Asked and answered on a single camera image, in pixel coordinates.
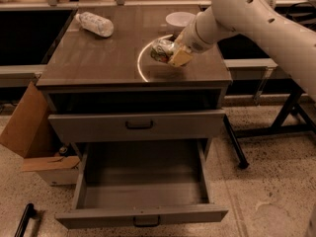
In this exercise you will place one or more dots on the green 7up can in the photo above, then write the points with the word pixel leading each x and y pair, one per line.
pixel 162 49

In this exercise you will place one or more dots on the brown cardboard box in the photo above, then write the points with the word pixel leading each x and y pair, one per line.
pixel 29 134

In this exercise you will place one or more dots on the black bar on floor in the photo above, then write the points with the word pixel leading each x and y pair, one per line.
pixel 28 213

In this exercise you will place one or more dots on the grey drawer cabinet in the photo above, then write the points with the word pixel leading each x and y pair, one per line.
pixel 88 75

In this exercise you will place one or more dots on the clear plastic water bottle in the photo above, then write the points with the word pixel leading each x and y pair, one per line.
pixel 96 24

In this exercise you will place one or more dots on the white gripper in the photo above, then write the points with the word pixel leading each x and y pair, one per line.
pixel 194 39

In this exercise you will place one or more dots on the black cabinet leg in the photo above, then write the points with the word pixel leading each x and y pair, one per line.
pixel 243 163

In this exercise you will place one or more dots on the open grey lower drawer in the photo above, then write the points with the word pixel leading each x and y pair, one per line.
pixel 142 184

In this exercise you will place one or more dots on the black side table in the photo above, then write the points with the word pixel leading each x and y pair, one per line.
pixel 305 15

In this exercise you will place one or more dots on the grey upper drawer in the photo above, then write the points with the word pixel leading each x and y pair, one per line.
pixel 132 127

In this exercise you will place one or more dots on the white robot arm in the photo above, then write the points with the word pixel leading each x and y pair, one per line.
pixel 291 46

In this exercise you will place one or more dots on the white ceramic bowl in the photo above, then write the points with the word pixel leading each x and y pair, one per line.
pixel 177 21

